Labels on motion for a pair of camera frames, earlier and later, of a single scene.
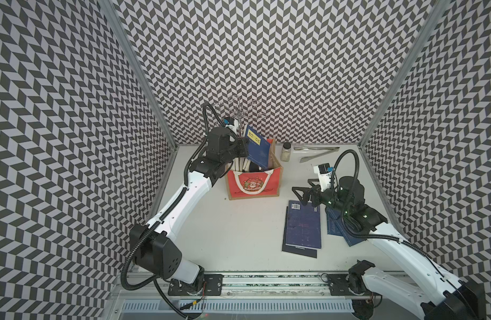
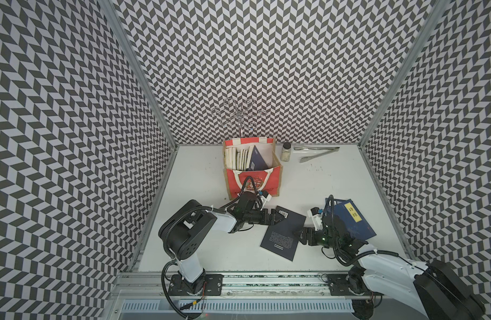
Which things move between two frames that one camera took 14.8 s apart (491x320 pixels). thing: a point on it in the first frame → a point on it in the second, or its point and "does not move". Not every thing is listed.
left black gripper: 242,143 → 271,220
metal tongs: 328,151 does not move
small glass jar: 285,152 does not move
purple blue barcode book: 303,225 → 257,161
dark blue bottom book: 307,252 → 280,239
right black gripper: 307,192 → 305,233
